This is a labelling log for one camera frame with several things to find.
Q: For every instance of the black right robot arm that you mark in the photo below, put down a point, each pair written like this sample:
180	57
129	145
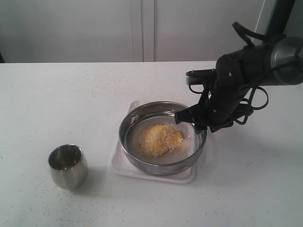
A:
229	88

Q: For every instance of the yellow millet grain pile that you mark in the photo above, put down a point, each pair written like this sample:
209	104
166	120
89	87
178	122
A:
157	140

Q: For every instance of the stainless steel cup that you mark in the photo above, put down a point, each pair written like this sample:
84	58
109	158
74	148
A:
68	166

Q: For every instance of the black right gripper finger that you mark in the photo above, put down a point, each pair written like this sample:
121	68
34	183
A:
190	115
199	128

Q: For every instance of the white cabinet doors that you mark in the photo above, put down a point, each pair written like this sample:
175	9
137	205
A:
126	30

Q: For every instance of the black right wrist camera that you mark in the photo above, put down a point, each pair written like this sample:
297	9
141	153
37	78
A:
200	77

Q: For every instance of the white square plastic tray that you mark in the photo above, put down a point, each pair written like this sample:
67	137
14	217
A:
118	170

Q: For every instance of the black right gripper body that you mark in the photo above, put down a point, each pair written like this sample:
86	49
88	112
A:
221	109

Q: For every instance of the round stainless steel sieve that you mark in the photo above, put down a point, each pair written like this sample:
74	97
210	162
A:
154	143

